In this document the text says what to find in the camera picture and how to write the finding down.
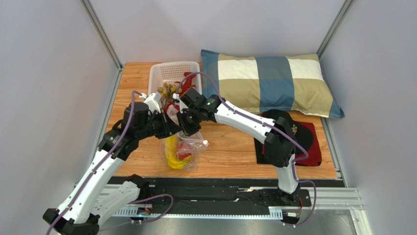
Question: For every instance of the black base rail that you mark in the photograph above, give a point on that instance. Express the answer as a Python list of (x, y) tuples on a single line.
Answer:
[(217, 197)]

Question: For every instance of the red folded cloth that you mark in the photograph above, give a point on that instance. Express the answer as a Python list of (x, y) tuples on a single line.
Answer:
[(309, 146)]

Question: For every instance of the yellow toy bananas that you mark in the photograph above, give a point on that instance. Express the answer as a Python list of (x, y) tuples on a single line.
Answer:
[(174, 159)]

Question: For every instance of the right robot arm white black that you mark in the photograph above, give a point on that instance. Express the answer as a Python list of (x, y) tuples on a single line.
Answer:
[(275, 135)]

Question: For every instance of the white plastic basket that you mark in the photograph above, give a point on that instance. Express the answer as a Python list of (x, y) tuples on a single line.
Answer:
[(169, 73)]

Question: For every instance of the aluminium frame post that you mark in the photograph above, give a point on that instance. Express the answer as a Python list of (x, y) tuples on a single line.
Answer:
[(337, 22), (90, 11)]

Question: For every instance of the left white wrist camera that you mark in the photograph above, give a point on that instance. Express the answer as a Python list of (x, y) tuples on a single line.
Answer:
[(153, 102)]

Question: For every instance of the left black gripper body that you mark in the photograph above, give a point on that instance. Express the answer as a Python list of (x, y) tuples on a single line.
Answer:
[(156, 125)]

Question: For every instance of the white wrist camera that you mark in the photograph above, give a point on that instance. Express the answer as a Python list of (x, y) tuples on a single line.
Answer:
[(178, 102), (153, 102)]

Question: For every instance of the black folded cloth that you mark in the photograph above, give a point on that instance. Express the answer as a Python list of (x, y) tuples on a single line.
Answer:
[(258, 156)]

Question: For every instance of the red toy strawberry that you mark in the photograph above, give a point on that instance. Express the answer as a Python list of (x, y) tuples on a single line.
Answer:
[(183, 151)]

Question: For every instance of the left idle robot arm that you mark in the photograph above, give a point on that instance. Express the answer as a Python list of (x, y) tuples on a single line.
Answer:
[(120, 142)]

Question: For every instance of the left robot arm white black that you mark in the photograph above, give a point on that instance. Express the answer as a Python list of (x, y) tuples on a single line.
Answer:
[(82, 213)]

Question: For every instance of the clear zip top bag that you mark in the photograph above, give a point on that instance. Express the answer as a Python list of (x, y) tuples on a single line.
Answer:
[(198, 143)]

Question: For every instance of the right aluminium frame post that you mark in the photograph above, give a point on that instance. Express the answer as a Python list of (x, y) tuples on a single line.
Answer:
[(337, 22)]

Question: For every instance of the toy longan bunch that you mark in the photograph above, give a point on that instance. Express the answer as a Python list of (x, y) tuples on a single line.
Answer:
[(167, 90)]

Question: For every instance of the red toy lobster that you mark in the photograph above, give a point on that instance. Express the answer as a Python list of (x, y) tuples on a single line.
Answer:
[(182, 89)]

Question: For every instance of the left aluminium frame post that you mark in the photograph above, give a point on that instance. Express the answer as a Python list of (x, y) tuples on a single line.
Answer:
[(90, 11)]

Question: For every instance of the plaid blue beige pillow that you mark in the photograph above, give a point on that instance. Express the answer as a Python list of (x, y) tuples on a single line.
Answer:
[(260, 84)]

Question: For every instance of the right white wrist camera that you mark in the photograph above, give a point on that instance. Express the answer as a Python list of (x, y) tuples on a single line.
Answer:
[(178, 102)]

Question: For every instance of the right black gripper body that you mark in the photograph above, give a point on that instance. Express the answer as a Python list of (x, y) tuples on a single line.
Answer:
[(188, 122)]

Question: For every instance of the black baseball cap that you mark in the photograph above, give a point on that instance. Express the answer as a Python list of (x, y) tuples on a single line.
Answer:
[(304, 131)]

